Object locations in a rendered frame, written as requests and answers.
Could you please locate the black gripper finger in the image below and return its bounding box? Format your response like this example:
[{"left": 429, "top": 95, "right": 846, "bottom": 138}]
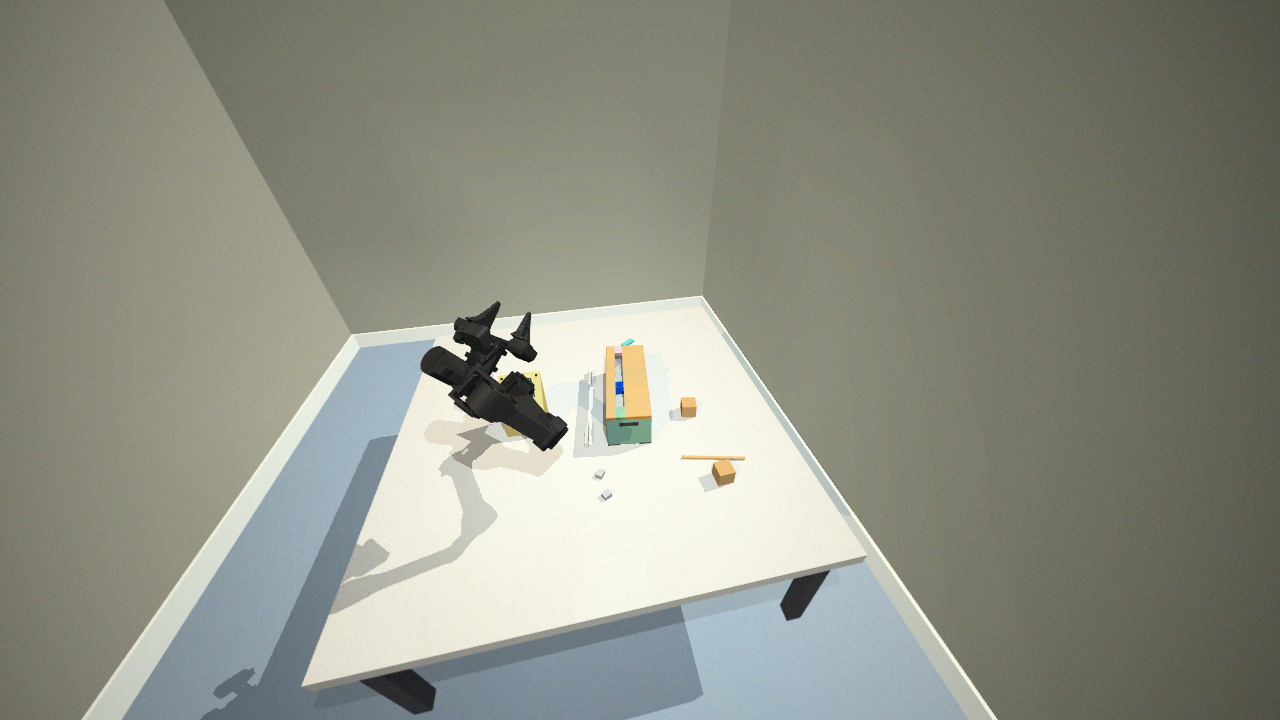
[
  {"left": 511, "top": 313, "right": 532, "bottom": 347},
  {"left": 465, "top": 301, "right": 500, "bottom": 329}
]

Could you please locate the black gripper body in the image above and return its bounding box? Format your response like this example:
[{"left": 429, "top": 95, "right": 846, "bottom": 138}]
[{"left": 454, "top": 316, "right": 538, "bottom": 375}]

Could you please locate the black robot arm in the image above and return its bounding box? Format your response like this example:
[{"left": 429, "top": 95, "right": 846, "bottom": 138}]
[{"left": 420, "top": 322, "right": 570, "bottom": 452}]

